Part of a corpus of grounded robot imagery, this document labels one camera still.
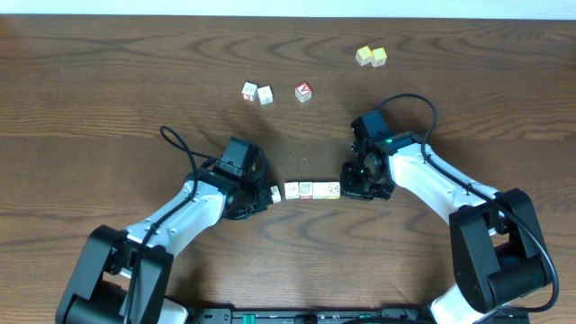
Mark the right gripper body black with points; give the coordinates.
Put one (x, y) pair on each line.
(359, 183)

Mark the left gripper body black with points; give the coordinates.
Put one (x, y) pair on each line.
(259, 200)

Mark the yellow edged bug block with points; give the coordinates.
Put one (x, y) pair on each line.
(275, 193)

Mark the yellow face wooden block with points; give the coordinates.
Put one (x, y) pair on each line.
(333, 190)

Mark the green edged wooden block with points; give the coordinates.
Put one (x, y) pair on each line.
(291, 190)

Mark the plain cream wooden block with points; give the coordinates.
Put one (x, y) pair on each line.
(319, 190)

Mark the red spiral wooden block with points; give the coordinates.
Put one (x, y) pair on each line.
(305, 190)

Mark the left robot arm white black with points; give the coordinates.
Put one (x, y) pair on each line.
(121, 276)

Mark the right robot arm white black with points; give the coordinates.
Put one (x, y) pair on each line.
(498, 249)

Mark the blue letter white block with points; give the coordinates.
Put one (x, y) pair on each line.
(265, 95)

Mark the red number three block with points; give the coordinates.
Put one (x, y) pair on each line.
(249, 92)

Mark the red letter A block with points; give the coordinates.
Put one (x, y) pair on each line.
(303, 92)

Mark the yellow block right of pair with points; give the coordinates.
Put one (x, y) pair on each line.
(379, 57)

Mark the yellow block of pair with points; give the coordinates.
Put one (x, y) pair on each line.
(379, 57)
(364, 56)

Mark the yellow block left of pair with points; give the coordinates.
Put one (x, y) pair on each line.
(364, 56)

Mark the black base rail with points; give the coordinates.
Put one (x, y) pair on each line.
(386, 315)

